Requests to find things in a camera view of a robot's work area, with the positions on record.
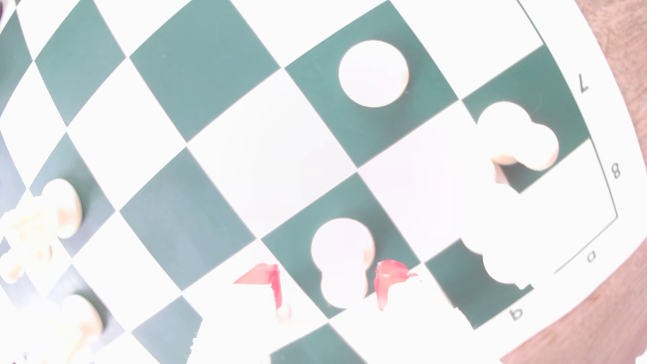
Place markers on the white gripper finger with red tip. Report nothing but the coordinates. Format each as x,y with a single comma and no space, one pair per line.
414,323
242,323

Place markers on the white chess pawn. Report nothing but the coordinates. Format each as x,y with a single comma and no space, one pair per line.
343,263
374,73
515,134

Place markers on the white chess king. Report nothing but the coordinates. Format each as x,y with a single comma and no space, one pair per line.
500,253

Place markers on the green and white chess mat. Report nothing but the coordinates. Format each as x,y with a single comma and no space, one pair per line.
202,65

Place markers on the white chess knight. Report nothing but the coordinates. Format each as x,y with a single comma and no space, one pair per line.
81,321
58,207

